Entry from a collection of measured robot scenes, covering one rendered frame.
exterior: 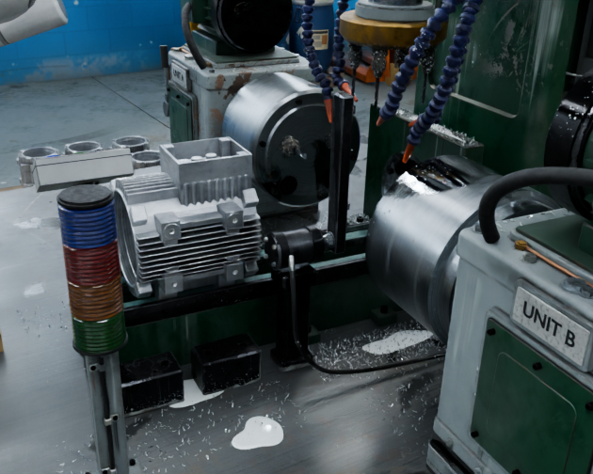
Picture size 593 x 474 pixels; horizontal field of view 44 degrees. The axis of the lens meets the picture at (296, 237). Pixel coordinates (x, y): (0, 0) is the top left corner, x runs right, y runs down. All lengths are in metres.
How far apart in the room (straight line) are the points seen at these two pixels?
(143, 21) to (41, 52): 0.94
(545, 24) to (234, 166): 0.54
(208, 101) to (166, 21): 5.44
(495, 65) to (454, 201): 0.42
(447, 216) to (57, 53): 5.98
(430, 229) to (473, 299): 0.14
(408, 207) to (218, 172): 0.30
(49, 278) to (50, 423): 0.46
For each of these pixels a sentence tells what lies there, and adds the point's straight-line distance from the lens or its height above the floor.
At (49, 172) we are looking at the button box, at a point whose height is 1.06.
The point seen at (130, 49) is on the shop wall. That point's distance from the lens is 6.98.
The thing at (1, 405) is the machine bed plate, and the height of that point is 0.80.
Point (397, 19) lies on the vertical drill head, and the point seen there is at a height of 1.34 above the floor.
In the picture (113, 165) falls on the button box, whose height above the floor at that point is 1.06.
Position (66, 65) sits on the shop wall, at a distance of 6.84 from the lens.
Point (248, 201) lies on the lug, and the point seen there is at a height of 1.08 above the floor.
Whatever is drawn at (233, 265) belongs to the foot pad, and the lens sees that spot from 1.16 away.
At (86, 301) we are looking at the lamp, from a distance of 0.85.
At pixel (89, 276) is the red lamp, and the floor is 1.13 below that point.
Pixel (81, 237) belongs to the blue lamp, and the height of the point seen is 1.18.
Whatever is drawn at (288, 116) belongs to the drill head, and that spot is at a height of 1.12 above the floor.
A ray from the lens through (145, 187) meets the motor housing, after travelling 1.14.
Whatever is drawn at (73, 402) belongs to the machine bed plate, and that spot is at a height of 0.80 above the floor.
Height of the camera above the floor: 1.52
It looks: 25 degrees down
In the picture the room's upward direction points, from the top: 2 degrees clockwise
